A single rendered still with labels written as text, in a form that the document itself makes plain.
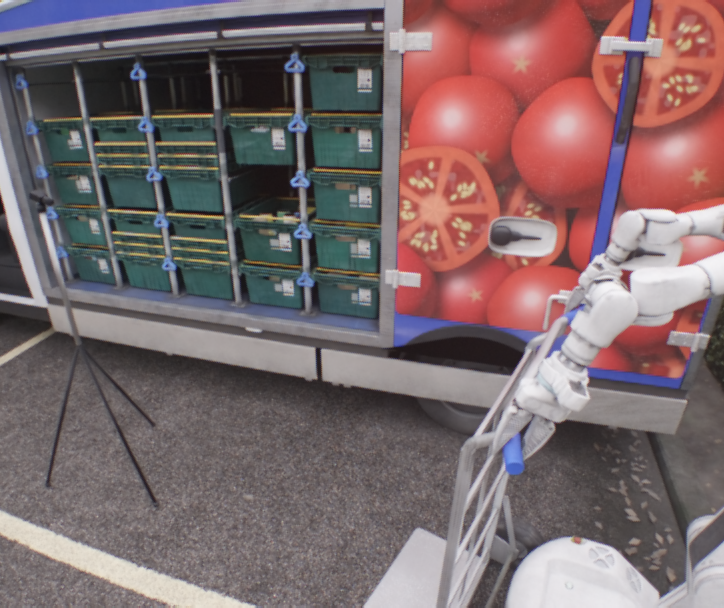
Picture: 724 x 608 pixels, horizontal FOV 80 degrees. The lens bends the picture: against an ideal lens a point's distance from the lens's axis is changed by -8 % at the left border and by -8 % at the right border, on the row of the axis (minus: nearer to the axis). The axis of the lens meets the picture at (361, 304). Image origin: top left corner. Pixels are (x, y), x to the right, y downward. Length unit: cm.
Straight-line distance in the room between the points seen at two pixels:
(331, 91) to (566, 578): 225
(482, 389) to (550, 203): 101
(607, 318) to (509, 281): 144
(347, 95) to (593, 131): 109
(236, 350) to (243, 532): 105
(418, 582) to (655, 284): 169
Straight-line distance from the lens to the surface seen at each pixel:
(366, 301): 258
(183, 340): 308
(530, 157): 209
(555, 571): 198
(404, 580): 221
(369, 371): 259
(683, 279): 86
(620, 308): 82
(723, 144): 225
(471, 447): 112
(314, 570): 225
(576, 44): 209
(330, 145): 241
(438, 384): 255
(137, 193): 308
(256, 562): 230
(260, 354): 281
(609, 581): 199
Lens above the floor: 186
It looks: 26 degrees down
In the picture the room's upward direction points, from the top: straight up
